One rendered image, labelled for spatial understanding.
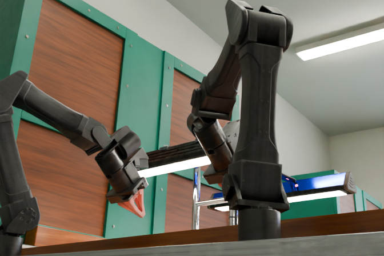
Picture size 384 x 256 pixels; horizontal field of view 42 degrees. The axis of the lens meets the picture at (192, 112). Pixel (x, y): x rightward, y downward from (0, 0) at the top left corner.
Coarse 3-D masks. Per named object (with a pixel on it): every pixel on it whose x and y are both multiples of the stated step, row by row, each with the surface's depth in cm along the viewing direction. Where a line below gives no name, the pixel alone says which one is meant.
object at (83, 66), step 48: (0, 0) 196; (48, 0) 191; (0, 48) 181; (48, 48) 186; (96, 48) 205; (144, 48) 228; (96, 96) 199; (144, 96) 220; (48, 144) 176; (144, 144) 213; (48, 192) 171; (96, 192) 188; (144, 192) 207; (192, 192) 231
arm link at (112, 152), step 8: (112, 144) 128; (104, 152) 126; (112, 152) 125; (120, 152) 129; (96, 160) 125; (104, 160) 124; (112, 160) 125; (120, 160) 127; (104, 168) 125; (112, 168) 125
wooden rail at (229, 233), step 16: (288, 224) 87; (304, 224) 85; (320, 224) 83; (336, 224) 81; (352, 224) 80; (368, 224) 78; (112, 240) 115; (128, 240) 111; (144, 240) 108; (160, 240) 105; (176, 240) 102; (192, 240) 100; (208, 240) 97; (224, 240) 95
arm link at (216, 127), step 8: (200, 120) 108; (208, 120) 107; (216, 120) 106; (200, 128) 105; (208, 128) 104; (216, 128) 105; (200, 136) 105; (208, 136) 105; (216, 136) 105; (224, 136) 106; (208, 144) 105; (216, 144) 105
